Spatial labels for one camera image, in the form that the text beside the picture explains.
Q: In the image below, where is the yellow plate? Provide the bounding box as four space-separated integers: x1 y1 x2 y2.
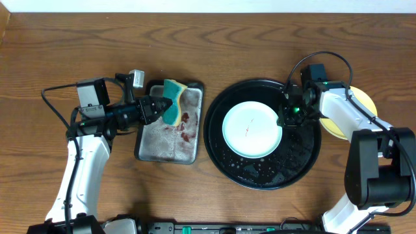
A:
319 86 378 140

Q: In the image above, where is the black round serving tray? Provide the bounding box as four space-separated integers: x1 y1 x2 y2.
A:
203 79 322 190

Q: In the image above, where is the light blue streaked plate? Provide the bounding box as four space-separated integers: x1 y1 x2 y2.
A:
222 101 283 159

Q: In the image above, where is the black rectangular soapy tray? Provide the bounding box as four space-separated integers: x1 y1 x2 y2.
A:
134 82 204 164

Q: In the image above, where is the green yellow sponge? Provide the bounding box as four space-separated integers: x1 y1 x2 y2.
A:
162 79 187 127

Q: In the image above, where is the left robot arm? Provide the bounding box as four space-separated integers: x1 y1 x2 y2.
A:
27 96 172 233

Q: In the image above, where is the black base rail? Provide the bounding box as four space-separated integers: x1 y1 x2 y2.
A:
142 221 393 234

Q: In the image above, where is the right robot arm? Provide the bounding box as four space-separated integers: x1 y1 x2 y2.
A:
278 81 415 233

